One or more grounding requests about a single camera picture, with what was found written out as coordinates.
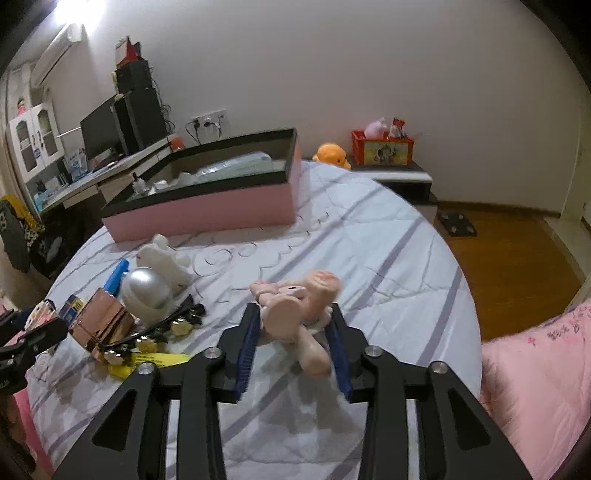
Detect pink doll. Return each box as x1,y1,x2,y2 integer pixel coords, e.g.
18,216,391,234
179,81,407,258
249,270,343,377

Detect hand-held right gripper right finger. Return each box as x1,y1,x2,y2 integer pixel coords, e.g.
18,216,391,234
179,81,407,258
327,304,533,480

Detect rose gold box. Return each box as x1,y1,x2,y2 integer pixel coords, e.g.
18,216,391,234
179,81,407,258
68,288,138,366

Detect pink fleece blanket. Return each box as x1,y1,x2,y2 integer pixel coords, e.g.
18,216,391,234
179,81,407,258
8,387,52,474

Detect white glass door cabinet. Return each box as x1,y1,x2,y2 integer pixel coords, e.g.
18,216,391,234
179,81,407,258
8,103,66,186

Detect white desk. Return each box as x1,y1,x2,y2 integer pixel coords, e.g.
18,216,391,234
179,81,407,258
32,134,181,215

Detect black computer tower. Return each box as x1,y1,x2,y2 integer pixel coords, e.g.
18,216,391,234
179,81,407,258
113,87,168,154

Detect wall socket with plugs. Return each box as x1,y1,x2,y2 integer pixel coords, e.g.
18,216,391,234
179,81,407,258
185,108,229,139

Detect pink and black storage box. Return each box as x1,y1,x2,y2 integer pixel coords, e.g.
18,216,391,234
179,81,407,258
100,128,304,244

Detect red and white boxes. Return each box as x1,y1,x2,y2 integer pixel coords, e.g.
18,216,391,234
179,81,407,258
115,36,142,68

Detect small pink and white box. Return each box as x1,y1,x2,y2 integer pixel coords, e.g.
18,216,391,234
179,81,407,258
27,299,58,332

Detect orange plush octopus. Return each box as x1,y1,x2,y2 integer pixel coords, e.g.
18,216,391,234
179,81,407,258
312,142,352,168

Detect pale green pack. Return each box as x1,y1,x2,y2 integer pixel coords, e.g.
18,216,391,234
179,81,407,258
193,154,276,179

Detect red crate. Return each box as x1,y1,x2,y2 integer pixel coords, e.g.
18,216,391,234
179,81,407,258
351,129,415,167

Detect white plush toy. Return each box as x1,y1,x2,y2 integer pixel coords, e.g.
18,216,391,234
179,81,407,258
136,233,193,288

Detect yellow and black garment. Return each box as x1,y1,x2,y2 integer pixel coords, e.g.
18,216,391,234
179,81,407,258
0,195,41,271

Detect white striped bedspread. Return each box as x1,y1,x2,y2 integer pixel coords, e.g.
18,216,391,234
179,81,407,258
25,159,484,480

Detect black computer monitor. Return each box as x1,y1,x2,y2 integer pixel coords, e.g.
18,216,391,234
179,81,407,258
80,93,129,161

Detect white air conditioner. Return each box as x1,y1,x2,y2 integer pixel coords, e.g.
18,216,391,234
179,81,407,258
29,22,87,87

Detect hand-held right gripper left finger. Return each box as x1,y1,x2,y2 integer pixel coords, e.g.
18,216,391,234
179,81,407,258
53,302,259,480

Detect black office chair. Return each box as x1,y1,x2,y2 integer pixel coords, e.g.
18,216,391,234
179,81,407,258
28,212,90,280

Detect long dark blue box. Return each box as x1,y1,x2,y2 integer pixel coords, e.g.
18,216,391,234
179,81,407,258
59,294,85,328

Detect dark and white nightstand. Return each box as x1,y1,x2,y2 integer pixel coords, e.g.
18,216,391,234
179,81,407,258
347,158,438,223

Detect silver round bulb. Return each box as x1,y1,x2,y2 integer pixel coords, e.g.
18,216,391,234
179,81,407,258
120,267,175,325

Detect blue plastic case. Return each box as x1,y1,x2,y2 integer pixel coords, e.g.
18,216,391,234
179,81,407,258
103,258,131,295

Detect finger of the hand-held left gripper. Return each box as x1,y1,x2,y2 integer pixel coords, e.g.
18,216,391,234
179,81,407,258
17,316,69,355

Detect black speaker box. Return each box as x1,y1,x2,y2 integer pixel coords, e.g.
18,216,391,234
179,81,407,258
115,59,154,94

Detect yellow pack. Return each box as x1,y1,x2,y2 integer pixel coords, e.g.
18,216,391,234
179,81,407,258
107,352,193,380

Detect black bathroom scale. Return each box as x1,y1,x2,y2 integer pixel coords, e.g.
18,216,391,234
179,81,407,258
435,209,477,239

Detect pink quilt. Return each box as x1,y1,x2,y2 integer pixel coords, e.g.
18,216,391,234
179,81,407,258
479,299,591,480

